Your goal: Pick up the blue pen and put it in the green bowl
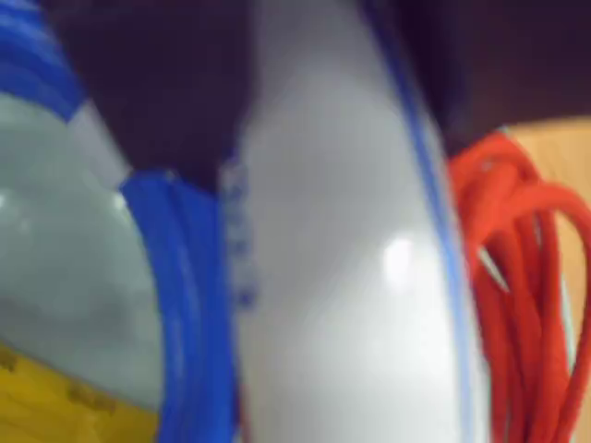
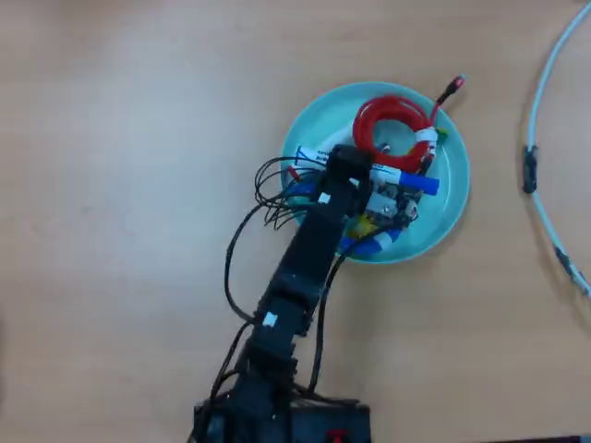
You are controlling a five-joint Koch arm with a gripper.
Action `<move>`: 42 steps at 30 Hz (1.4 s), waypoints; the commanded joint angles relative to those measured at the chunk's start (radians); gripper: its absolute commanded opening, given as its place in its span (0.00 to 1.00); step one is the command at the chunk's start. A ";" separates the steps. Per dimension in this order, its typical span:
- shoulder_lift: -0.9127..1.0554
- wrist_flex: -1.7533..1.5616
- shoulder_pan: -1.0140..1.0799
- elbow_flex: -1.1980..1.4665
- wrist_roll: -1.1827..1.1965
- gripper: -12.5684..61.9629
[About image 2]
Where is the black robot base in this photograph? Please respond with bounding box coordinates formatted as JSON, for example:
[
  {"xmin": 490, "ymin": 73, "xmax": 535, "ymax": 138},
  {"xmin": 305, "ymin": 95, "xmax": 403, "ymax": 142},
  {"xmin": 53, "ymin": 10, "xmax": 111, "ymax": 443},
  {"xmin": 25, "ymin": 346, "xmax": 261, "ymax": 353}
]
[{"xmin": 192, "ymin": 399, "xmax": 373, "ymax": 443}]

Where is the yellow marker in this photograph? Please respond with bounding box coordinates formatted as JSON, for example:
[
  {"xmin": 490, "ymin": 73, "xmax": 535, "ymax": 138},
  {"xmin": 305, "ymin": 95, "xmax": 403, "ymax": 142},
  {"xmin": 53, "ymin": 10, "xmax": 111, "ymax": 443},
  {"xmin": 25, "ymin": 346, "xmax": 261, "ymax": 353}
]
[{"xmin": 344, "ymin": 212, "xmax": 387, "ymax": 237}]

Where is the red coiled cable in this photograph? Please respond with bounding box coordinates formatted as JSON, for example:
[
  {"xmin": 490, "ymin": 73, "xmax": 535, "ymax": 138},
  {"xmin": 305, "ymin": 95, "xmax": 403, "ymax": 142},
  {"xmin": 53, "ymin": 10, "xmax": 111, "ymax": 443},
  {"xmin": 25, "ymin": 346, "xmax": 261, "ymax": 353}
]
[{"xmin": 352, "ymin": 73, "xmax": 467, "ymax": 175}]

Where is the blue and white marker pen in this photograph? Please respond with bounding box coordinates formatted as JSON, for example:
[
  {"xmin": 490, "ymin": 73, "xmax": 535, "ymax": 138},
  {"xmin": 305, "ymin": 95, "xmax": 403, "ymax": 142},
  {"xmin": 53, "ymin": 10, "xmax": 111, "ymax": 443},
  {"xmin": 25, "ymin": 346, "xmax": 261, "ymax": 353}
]
[{"xmin": 294, "ymin": 145, "xmax": 440, "ymax": 196}]

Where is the camera circuit board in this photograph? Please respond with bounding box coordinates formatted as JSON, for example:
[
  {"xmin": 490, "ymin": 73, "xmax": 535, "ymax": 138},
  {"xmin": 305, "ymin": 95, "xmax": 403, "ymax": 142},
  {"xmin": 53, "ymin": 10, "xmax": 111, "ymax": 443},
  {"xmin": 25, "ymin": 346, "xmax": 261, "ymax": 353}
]
[{"xmin": 367, "ymin": 182, "xmax": 420, "ymax": 234}]

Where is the white marker with red cap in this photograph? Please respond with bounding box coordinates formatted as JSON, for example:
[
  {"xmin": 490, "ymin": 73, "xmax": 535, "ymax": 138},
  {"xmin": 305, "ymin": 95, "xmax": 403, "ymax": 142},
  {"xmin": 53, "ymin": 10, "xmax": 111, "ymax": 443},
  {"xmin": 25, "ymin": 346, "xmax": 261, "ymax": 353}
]
[{"xmin": 286, "ymin": 133, "xmax": 356, "ymax": 181}]

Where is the black cable clip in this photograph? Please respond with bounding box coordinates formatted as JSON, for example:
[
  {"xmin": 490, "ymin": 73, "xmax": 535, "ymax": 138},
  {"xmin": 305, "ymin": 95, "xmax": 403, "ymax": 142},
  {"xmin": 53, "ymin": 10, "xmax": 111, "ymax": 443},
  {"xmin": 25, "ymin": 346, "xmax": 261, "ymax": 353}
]
[{"xmin": 522, "ymin": 144, "xmax": 539, "ymax": 195}]

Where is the white cable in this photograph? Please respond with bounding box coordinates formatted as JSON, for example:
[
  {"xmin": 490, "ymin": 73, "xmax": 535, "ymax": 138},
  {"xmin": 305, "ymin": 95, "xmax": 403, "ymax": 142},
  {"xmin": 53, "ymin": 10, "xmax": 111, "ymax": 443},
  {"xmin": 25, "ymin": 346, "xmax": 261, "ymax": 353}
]
[{"xmin": 524, "ymin": 2, "xmax": 591, "ymax": 296}]

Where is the blue coiled cable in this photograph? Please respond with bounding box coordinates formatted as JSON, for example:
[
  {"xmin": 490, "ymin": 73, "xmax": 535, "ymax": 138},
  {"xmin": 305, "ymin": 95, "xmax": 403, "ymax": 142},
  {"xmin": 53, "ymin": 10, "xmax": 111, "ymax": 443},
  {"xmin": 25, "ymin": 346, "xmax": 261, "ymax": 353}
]
[{"xmin": 282, "ymin": 178, "xmax": 404, "ymax": 256}]

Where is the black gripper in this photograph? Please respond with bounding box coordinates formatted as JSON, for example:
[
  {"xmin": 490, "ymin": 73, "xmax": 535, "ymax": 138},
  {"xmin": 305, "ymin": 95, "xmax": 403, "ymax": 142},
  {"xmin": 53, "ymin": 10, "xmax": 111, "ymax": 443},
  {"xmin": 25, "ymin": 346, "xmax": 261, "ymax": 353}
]
[{"xmin": 317, "ymin": 144, "xmax": 376, "ymax": 219}]

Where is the green bowl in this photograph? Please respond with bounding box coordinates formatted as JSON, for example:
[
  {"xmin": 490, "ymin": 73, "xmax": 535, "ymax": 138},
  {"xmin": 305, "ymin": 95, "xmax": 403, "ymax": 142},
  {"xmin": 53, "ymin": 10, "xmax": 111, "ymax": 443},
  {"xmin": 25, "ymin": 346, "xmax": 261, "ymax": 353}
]
[{"xmin": 280, "ymin": 81, "xmax": 471, "ymax": 265}]

